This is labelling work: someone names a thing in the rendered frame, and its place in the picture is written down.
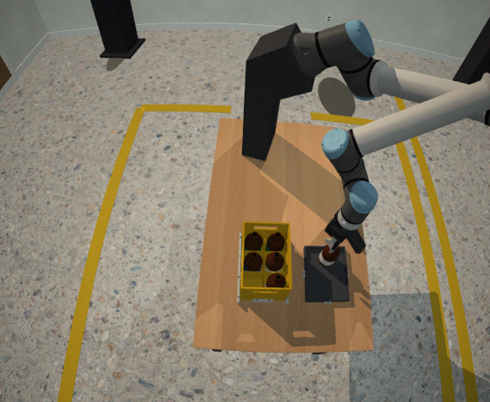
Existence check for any yellow box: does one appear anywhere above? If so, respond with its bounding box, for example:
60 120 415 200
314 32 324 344
240 224 292 301

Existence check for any dark brown bottle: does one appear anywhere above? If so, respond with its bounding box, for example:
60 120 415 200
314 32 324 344
244 252 262 271
266 273 286 288
244 231 263 250
266 232 285 251
266 252 284 272
318 245 340 267

